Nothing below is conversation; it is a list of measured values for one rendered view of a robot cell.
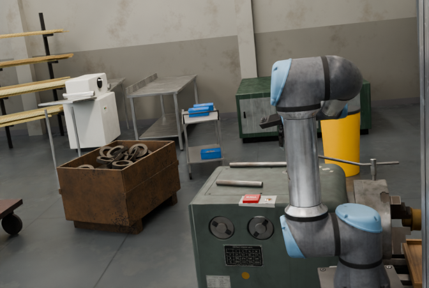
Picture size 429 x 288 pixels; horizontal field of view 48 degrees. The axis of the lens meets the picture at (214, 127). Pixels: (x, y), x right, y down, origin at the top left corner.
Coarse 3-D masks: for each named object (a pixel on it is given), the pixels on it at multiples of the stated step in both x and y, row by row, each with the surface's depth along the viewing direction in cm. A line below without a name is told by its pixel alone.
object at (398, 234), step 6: (396, 228) 188; (402, 228) 188; (408, 228) 187; (396, 234) 188; (402, 234) 187; (408, 234) 187; (396, 240) 187; (402, 240) 187; (396, 246) 187; (396, 252) 187
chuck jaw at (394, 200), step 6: (384, 198) 181; (390, 198) 182; (396, 198) 182; (390, 204) 181; (396, 204) 180; (402, 204) 184; (396, 210) 183; (402, 210) 183; (408, 210) 185; (396, 216) 186; (402, 216) 186; (408, 216) 185
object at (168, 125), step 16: (144, 80) 834; (160, 80) 878; (176, 80) 851; (192, 80) 860; (128, 96) 731; (160, 96) 929; (176, 96) 727; (176, 112) 732; (160, 128) 804; (176, 128) 791
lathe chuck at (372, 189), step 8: (368, 184) 188; (376, 184) 187; (384, 184) 186; (368, 192) 184; (376, 192) 183; (384, 192) 183; (368, 200) 181; (376, 200) 181; (376, 208) 179; (384, 208) 178; (384, 216) 177; (384, 224) 177; (384, 232) 177; (384, 240) 178; (384, 248) 180; (384, 256) 183
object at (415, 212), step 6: (414, 210) 188; (420, 210) 188; (414, 216) 186; (420, 216) 185; (402, 222) 192; (408, 222) 187; (414, 222) 185; (420, 222) 185; (414, 228) 186; (420, 228) 186
